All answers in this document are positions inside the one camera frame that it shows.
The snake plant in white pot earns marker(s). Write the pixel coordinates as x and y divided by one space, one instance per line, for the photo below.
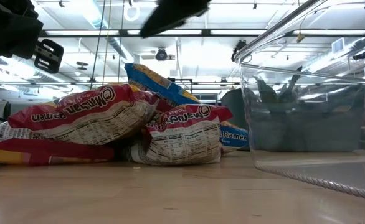
265 90

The black overhead camera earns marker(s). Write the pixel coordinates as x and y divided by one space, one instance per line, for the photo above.
161 54

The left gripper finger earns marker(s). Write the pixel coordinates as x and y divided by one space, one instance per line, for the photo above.
49 56

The blue Maruchan ramen pack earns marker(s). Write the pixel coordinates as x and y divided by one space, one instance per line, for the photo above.
160 84
234 137

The deep teal plastic bin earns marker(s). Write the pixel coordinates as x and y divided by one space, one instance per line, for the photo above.
234 112

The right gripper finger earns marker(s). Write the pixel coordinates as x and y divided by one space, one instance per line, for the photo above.
173 14

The clear plastic bin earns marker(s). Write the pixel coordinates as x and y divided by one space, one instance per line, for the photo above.
310 174

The black ceiling-mounted device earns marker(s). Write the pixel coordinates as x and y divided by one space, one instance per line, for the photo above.
238 48

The black overhead frame bar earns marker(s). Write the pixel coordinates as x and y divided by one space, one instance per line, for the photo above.
238 32

